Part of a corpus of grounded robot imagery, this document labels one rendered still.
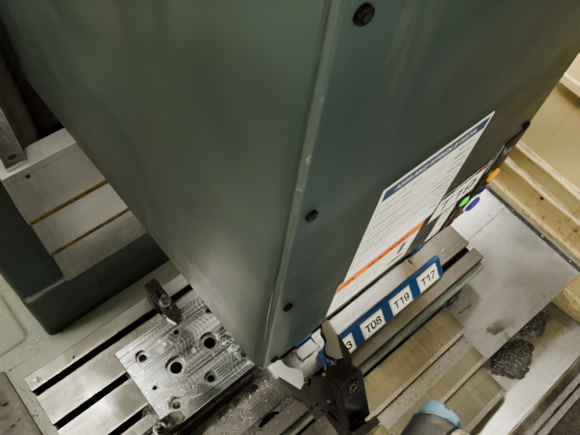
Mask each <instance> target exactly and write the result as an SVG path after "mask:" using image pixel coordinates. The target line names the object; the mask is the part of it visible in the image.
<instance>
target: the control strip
mask: <svg viewBox="0 0 580 435"><path fill-rule="evenodd" d="M527 129H528V128H527ZM525 132H526V129H523V130H522V131H521V132H520V133H519V134H518V135H516V136H515V137H514V138H512V139H511V140H510V141H508V142H507V143H506V144H505V146H504V148H503V149H502V151H501V152H500V153H499V154H498V156H497V157H496V159H495V161H494V162H493V164H492V165H491V166H490V168H489V170H488V171H487V172H486V173H485V174H484V176H483V177H482V179H481V180H480V182H479V183H478V185H477V186H476V188H475V190H474V191H473V192H472V193H471V194H470V193H467V194H465V195H464V196H463V197H462V198H461V199H460V200H459V201H458V202H457V204H456V208H455V209H454V210H453V211H452V212H451V214H450V215H449V218H448V219H447V220H446V221H445V222H444V224H443V225H442V229H444V227H445V226H446V225H447V224H448V223H449V222H450V221H451V220H452V219H453V218H454V220H455V219H457V218H458V217H459V216H461V215H462V214H463V213H464V212H465V209H466V207H467V206H468V205H469V204H470V203H471V202H472V201H473V200H474V199H475V198H477V197H480V195H481V194H477V193H478V192H479V191H480V190H481V189H482V188H483V187H484V186H485V185H487V184H488V183H489V182H487V181H486V179H487V178H488V177H489V176H490V175H491V174H492V173H493V172H494V171H495V170H496V169H497V168H500V166H501V165H502V163H503V162H504V161H505V160H506V159H507V157H508V156H509V154H510V153H511V151H512V150H513V149H514V147H515V145H516V144H517V143H518V141H519V140H520V138H521V137H522V136H523V135H524V133H525ZM469 196H470V198H469V200H468V202H467V203H466V204H465V205H462V206H460V204H461V203H462V202H463V201H464V200H465V199H466V198H468V197H469ZM460 208H462V210H461V211H460V213H459V214H458V215H457V216H455V217H452V216H453V214H454V213H455V212H456V211H457V210H458V209H460Z"/></svg>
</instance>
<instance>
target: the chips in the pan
mask: <svg viewBox="0 0 580 435"><path fill-rule="evenodd" d="M548 319H549V320H552V318H551V317H549V316H547V315H546V314H545V313H544V312H541V311H539V312H538V313H537V314H536V315H535V316H534V317H533V318H532V319H530V320H529V321H528V322H527V323H526V324H525V325H524V326H523V327H522V328H521V329H520V330H519V332H520V336H521V337H523V336H528V337H530V338H531V339H533V338H539V337H542V336H543V337H544V335H543V333H544V331H546V329H544V328H545V325H546V323H547V321H548ZM547 324H548V323H547ZM505 344H506V345H507V347H506V346H505ZM533 346H534V345H533V344H531V343H529V342H527V341H526V340H524V338H522V339H514V340H513V342H512V341H510V342H508V341H507V342H506V343H504V345H502V346H501V347H500V349H498V350H497V351H496V352H495V353H494V354H493V355H492V356H491V357H490V359H491V364H490V365H489V366H490V367H491V368H490V369H491V374H492V375H495V377H496V375H498V376H500V375H501V376H505V377H507V378H508V379H509V380H510V379H515V380H522V378H525V377H526V372H529V371H530V369H529V367H530V366H531V363H532V357H533V350H535V349H534V348H533ZM500 378H501V377H500Z"/></svg>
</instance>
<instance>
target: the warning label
mask: <svg viewBox="0 0 580 435"><path fill-rule="evenodd" d="M424 222H425V220H423V221H422V222H420V223H419V224H418V225H416V226H415V227H414V228H412V229H411V230H410V231H408V232H407V233H406V234H405V235H404V236H403V237H401V238H400V239H399V240H397V241H396V242H395V243H393V244H392V245H391V246H389V247H388V248H387V249H385V250H384V251H383V252H381V253H380V254H379V255H378V256H377V257H376V258H374V259H373V260H372V261H371V262H369V263H368V264H367V265H365V266H364V267H363V268H361V269H360V270H359V271H357V272H356V273H355V274H353V275H352V276H351V277H350V278H349V279H348V280H346V281H345V282H344V283H342V284H341V285H340V286H338V288H337V291H336V293H335V296H334V298H333V300H332V302H331V305H330V308H329V310H328V312H327V314H326V317H327V316H328V315H330V314H331V313H332V312H334V311H335V310H336V309H337V308H339V307H340V306H341V305H342V304H343V303H344V302H345V301H347V300H348V299H349V298H351V297H352V296H353V295H354V294H356V293H357V292H359V291H360V290H361V289H362V288H364V287H365V286H366V285H368V284H369V283H370V282H371V281H372V280H373V279H374V278H376V277H377V276H378V275H379V274H381V273H382V272H383V271H385V270H386V269H387V268H389V267H390V266H391V265H392V264H394V263H395V262H396V261H398V260H399V259H400V258H401V257H402V256H403V255H404V254H405V253H406V251H407V249H408V247H409V246H410V244H411V242H412V241H413V239H414V238H415V236H416V235H417V233H418V231H419V229H420V227H421V226H422V224H423V223H424Z"/></svg>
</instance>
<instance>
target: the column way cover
mask: <svg viewBox="0 0 580 435"><path fill-rule="evenodd" d="M22 151H23V153H24V154H25V156H26V158H27V160H28V162H27V163H25V164H24V165H22V166H20V167H18V168H16V169H14V170H12V171H10V172H8V173H7V172H6V170H5V169H4V167H3V165H2V164H1V163H0V180H1V182H2V184H3V186H4V188H5V189H6V191H7V193H8V194H9V195H10V197H11V199H12V200H13V202H14V204H15V205H16V208H17V209H18V211H19V212H20V213H21V214H22V216H23V218H24V219H25V220H26V222H27V223H28V225H31V226H32V228H33V230H34V231H35V234H36V235H37V236H38V238H39V239H40V241H41V243H42V245H43V246H44V248H45V249H46V251H47V252H48V254H50V255H51V256H52V257H53V258H54V260H55V261H56V263H57V265H58V267H59V268H60V271H61V272H62V274H63V275H64V276H65V277H66V279H67V280H68V281H69V280H71V279H73V278H74V277H76V276H77V275H79V274H81V273H83V272H85V271H86V270H87V269H88V268H91V267H92V266H94V265H95V264H97V263H99V262H101V261H102V260H103V259H105V258H106V257H108V256H110V255H112V254H113V253H115V252H117V251H118V250H119V249H121V248H123V247H124V246H126V245H128V244H129V243H131V242H133V241H135V240H136V239H137V238H139V237H140V236H142V235H144V234H146V233H147V231H146V229H145V228H144V227H143V226H142V224H141V223H140V222H139V220H138V219H137V218H136V216H135V215H134V214H133V212H132V211H131V210H130V209H129V207H128V206H127V205H126V204H125V203H124V202H123V200H122V199H121V198H120V197H119V195H118V194H117V193H116V191H115V190H114V189H113V188H112V186H111V185H110V184H109V182H108V181H107V180H106V179H105V177H104V176H103V175H102V174H101V173H100V172H99V171H98V169H97V168H96V167H95V165H94V164H93V163H92V162H91V160H90V159H89V158H88V156H87V155H86V154H85V152H84V151H83V150H82V149H81V147H80V146H79V145H78V144H77V143H76V142H75V141H74V139H73V138H72V137H71V135H70V134H69V133H68V132H67V130H66V129H65V128H63V129H60V130H58V131H56V132H54V133H53V134H51V135H49V136H46V137H44V138H42V139H40V140H39V141H37V142H34V143H32V144H30V145H28V146H27V147H26V148H24V149H23V150H22Z"/></svg>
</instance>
